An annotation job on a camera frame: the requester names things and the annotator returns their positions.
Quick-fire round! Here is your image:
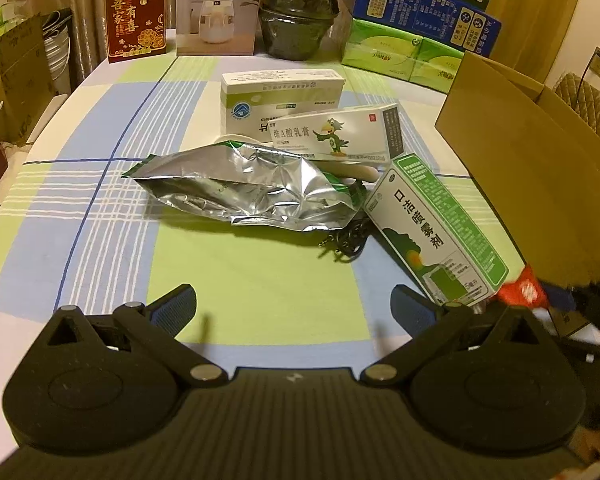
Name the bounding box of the brown paper bag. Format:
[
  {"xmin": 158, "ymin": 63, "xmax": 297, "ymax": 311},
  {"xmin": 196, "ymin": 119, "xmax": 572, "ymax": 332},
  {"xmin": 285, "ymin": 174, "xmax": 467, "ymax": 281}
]
[{"xmin": 0, "ymin": 7, "xmax": 73, "ymax": 147}]

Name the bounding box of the cardboard box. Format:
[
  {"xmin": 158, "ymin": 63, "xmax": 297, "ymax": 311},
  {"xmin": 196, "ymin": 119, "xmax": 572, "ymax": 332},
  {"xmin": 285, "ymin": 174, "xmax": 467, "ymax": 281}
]
[{"xmin": 434, "ymin": 50, "xmax": 600, "ymax": 291}]

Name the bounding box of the purple charging cable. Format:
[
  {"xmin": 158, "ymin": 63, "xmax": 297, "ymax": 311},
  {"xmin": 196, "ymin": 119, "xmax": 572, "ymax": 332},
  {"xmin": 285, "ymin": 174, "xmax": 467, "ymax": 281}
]
[{"xmin": 575, "ymin": 57, "xmax": 600, "ymax": 97}]

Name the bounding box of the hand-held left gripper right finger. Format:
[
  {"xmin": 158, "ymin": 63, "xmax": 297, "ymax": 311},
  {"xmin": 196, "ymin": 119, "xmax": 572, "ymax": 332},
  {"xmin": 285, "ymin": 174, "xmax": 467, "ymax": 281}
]
[{"xmin": 359, "ymin": 284, "xmax": 561, "ymax": 386}]

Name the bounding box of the checked cloth desktop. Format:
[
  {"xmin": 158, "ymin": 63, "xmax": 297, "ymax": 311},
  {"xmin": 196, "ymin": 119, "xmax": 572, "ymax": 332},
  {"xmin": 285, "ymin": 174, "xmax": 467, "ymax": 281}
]
[{"xmin": 0, "ymin": 52, "xmax": 531, "ymax": 411}]

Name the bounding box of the black audio cable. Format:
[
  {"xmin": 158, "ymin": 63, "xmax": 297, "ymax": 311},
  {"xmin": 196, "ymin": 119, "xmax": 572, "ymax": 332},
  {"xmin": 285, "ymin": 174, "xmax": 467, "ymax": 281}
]
[{"xmin": 317, "ymin": 180, "xmax": 376, "ymax": 263}]

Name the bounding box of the green tissue pack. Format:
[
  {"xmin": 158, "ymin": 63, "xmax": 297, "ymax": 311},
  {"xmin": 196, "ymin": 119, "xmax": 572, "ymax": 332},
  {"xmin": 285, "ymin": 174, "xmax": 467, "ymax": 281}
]
[
  {"xmin": 409, "ymin": 37, "xmax": 468, "ymax": 94},
  {"xmin": 341, "ymin": 17, "xmax": 422, "ymax": 82}
]

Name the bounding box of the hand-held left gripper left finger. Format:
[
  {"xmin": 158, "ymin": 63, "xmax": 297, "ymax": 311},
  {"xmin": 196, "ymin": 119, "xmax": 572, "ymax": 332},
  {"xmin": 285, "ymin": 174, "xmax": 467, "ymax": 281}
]
[{"xmin": 45, "ymin": 284, "xmax": 228, "ymax": 386}]

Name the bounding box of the white parrot print ointment box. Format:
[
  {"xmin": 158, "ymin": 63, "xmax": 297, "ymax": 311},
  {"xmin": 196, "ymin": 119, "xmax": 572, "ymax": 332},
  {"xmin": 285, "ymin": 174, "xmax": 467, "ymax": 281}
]
[{"xmin": 269, "ymin": 102, "xmax": 405, "ymax": 163}]

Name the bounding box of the silver foil bag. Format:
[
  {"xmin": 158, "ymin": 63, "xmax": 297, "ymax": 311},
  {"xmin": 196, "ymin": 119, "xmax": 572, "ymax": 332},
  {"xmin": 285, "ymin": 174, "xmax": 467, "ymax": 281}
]
[{"xmin": 121, "ymin": 140, "xmax": 366, "ymax": 231}]

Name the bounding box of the red gold gift bag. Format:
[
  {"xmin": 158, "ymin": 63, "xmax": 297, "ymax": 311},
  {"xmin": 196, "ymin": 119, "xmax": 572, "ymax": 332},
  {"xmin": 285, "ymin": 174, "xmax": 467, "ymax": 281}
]
[{"xmin": 103, "ymin": 0, "xmax": 169, "ymax": 64}]

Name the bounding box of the white green medicine box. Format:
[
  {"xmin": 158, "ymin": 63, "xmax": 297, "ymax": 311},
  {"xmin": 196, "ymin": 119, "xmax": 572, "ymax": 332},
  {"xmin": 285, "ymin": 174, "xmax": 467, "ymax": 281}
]
[{"xmin": 220, "ymin": 69, "xmax": 346, "ymax": 148}]

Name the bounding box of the white humidifier box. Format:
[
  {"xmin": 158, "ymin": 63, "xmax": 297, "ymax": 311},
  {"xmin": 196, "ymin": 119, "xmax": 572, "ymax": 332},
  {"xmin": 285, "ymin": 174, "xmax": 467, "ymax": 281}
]
[{"xmin": 175, "ymin": 0, "xmax": 256, "ymax": 57}]

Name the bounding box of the green white spray box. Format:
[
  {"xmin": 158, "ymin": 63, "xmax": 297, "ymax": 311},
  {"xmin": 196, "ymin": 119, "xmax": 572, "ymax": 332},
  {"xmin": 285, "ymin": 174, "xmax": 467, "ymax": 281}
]
[{"xmin": 362, "ymin": 152, "xmax": 511, "ymax": 308}]

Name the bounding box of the stack of metal bowls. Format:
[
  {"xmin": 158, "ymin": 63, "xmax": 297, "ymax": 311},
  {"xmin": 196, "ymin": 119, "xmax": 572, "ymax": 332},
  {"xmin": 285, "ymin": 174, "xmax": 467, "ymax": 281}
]
[{"xmin": 42, "ymin": 25, "xmax": 74, "ymax": 97}]

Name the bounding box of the blue carton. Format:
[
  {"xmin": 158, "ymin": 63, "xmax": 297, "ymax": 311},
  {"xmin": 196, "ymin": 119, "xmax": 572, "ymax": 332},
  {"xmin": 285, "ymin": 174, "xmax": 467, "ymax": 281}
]
[{"xmin": 352, "ymin": 0, "xmax": 502, "ymax": 58}]

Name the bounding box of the dark green glass jar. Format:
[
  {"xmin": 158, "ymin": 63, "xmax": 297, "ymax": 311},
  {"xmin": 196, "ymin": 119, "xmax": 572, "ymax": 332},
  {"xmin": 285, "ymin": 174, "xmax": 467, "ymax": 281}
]
[{"xmin": 257, "ymin": 0, "xmax": 342, "ymax": 61}]

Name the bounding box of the quilted beige chair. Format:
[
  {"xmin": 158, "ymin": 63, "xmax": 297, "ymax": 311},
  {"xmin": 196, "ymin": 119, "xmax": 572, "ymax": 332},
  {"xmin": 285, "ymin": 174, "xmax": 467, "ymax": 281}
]
[{"xmin": 552, "ymin": 72, "xmax": 600, "ymax": 161}]

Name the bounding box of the red snack packet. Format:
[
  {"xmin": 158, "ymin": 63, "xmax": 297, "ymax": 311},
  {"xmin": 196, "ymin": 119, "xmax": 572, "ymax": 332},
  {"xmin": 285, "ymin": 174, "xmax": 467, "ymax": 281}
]
[{"xmin": 497, "ymin": 266, "xmax": 548, "ymax": 307}]

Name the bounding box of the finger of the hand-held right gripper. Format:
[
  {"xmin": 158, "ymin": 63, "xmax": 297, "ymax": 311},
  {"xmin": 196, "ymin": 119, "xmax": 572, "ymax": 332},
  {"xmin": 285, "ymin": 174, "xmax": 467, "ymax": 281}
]
[{"xmin": 542, "ymin": 280, "xmax": 578, "ymax": 316}]

